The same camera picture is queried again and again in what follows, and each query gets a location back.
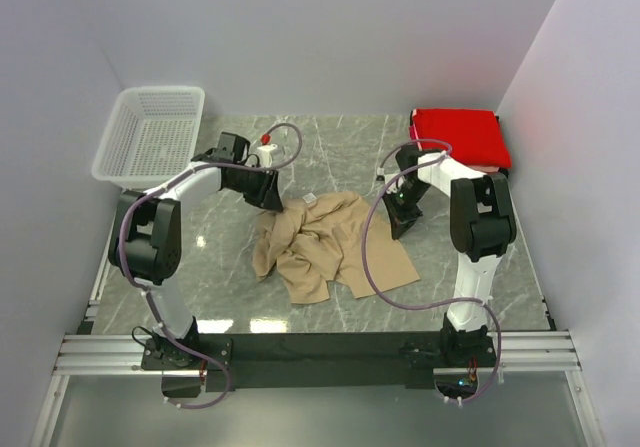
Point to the beige t-shirt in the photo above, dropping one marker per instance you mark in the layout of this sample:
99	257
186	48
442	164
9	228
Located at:
316	240

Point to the folded red t-shirt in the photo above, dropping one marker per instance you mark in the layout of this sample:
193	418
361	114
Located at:
475	135

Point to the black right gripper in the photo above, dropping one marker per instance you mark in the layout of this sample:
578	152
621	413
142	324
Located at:
401	221

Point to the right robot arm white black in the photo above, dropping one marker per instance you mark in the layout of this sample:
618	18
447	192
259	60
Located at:
482	225

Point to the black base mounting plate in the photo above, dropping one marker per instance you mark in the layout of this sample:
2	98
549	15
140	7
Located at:
225	362

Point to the white plastic basket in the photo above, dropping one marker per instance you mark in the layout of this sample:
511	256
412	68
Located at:
150	136

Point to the aluminium frame rail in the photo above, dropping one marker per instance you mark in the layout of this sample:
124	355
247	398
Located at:
102	355

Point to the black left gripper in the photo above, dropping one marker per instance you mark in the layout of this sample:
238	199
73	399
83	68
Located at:
272	198

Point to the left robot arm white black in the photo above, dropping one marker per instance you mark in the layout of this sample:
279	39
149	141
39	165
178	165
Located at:
146	243

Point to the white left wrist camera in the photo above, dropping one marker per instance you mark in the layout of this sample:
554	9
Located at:
268	152

